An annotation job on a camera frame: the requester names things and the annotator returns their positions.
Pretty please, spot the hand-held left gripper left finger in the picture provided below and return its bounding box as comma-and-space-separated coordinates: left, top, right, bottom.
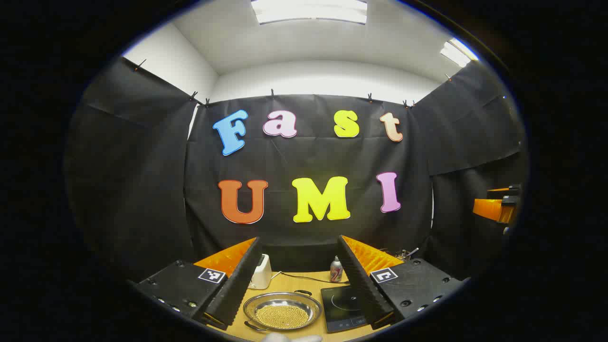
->
134, 237, 263, 332

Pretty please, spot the stainless steel pot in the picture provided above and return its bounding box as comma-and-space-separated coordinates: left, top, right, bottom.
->
243, 290, 323, 332

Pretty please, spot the ceiling light panel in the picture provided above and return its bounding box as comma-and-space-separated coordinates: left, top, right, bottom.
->
439, 38, 479, 68
251, 0, 369, 25

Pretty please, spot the black backdrop cloth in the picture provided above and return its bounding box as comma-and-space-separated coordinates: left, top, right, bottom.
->
64, 57, 528, 285

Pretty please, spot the pile of soybeans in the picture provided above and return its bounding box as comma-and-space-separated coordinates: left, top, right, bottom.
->
255, 304, 310, 330

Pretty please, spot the black power cable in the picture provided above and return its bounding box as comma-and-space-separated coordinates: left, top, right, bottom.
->
280, 272, 350, 285

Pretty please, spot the white toaster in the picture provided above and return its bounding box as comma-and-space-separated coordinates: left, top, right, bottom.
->
248, 254, 272, 290

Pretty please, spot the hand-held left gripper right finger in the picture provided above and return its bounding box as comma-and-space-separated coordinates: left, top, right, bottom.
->
337, 235, 464, 331

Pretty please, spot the black induction cooktop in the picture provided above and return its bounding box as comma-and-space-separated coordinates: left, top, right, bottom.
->
321, 284, 373, 334

